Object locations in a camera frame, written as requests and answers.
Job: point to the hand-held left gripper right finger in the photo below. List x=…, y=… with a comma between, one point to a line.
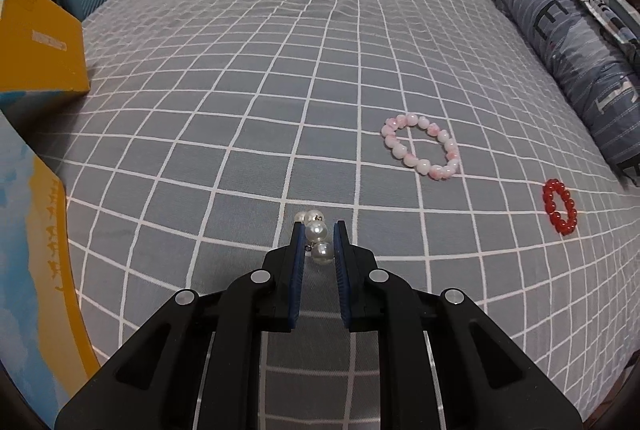
x=344, y=275

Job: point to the blue and yellow cardboard box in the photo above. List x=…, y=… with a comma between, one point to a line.
x=35, y=260

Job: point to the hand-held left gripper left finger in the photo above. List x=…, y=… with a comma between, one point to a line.
x=296, y=270

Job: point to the folded blue-grey striped quilt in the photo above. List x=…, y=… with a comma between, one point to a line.
x=565, y=39

